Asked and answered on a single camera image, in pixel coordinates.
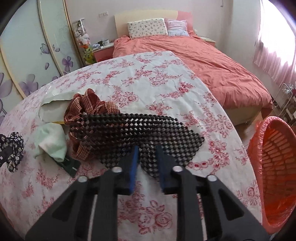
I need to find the mint green sock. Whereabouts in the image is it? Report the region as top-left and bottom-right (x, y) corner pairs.
(34, 123), (67, 163)

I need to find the black checkered cloth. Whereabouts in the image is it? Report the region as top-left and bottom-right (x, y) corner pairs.
(84, 113), (205, 179)

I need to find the white torn plastic bag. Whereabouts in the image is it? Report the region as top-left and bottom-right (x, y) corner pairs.
(38, 91), (76, 123)

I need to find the red woven scarf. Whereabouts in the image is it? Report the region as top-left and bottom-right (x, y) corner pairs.
(64, 88), (120, 161)

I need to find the dark green small card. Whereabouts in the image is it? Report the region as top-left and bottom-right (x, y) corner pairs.
(57, 155), (81, 178)

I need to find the red plastic laundry basket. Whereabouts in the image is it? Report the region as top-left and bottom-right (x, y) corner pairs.
(247, 116), (295, 235)

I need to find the black floral scrunchie cloth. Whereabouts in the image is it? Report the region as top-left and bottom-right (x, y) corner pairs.
(0, 132), (24, 173)

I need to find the bed with coral duvet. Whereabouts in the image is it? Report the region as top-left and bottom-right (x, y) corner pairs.
(113, 33), (272, 125)

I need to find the floral white pink tablecloth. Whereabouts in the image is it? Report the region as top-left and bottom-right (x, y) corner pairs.
(1, 52), (262, 237)

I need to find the pink nightstand left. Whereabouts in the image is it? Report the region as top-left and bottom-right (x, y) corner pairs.
(93, 43), (114, 62)

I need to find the pink curtain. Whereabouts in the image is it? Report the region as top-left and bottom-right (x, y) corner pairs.
(253, 1), (295, 85)

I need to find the nightstand right side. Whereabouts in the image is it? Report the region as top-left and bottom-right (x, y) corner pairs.
(201, 37), (216, 47)

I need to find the sliding glass wardrobe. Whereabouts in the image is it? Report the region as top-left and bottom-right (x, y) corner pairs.
(1, 0), (82, 120)

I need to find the tall plush toy tube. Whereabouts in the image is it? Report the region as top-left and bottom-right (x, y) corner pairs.
(72, 18), (96, 65)

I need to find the white mug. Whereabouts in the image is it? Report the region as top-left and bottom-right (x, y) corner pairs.
(102, 40), (109, 46)

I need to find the beige pink headboard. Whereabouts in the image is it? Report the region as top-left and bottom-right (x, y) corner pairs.
(114, 9), (194, 40)

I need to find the striped pink pillow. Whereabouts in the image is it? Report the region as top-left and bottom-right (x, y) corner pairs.
(165, 19), (189, 37)

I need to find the floral white pillow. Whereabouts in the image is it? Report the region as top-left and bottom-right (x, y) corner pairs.
(127, 18), (168, 39)

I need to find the white wire rack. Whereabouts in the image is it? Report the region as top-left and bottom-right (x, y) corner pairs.
(273, 83), (295, 125)

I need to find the wall power socket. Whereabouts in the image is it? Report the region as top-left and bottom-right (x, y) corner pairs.
(98, 11), (108, 18)

